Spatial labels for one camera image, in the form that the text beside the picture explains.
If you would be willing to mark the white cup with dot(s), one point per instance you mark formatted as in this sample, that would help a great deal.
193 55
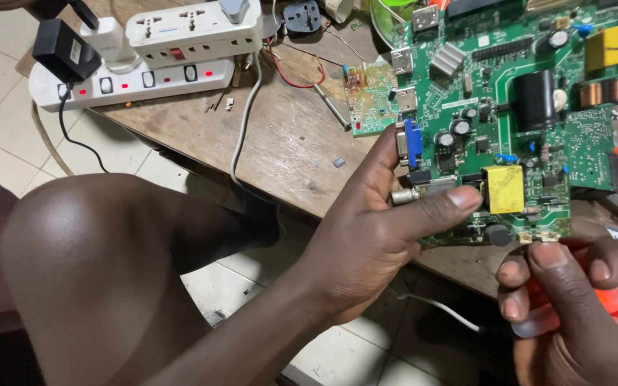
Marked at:
338 8

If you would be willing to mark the green translucent container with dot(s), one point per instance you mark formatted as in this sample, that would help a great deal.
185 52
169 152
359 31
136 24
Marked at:
381 19

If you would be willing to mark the long white power strip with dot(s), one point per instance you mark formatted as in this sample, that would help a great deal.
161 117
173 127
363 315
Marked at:
142 86

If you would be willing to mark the black travel adapter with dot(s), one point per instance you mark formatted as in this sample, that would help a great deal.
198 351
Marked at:
302 17

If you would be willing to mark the small black chip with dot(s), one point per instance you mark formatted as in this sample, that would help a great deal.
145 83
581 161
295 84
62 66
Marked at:
339 162

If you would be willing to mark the black power adapter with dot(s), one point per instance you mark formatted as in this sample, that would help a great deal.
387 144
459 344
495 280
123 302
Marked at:
65 51

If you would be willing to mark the white charger plug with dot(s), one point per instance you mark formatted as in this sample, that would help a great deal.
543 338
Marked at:
109 45

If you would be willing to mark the small white plastic piece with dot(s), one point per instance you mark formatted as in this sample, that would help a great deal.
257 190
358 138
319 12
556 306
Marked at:
229 103

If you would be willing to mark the person's left hand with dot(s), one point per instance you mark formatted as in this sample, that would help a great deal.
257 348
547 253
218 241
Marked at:
362 241

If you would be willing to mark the metal screwdriver shaft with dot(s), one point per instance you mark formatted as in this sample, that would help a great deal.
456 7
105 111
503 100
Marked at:
333 107

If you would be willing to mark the grey plug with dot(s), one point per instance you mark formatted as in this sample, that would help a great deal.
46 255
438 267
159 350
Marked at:
234 9

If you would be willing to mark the person's right hand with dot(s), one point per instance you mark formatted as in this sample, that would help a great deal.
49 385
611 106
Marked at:
582 332

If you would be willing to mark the large green circuit board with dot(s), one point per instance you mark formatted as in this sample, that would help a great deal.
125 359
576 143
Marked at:
502 80

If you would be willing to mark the person's bare leg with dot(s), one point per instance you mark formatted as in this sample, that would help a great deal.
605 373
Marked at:
100 268

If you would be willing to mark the small green circuit board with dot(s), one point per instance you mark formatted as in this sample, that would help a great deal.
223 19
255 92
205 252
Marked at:
369 99

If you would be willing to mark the white multi socket extension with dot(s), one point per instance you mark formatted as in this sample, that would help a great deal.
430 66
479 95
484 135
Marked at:
196 32

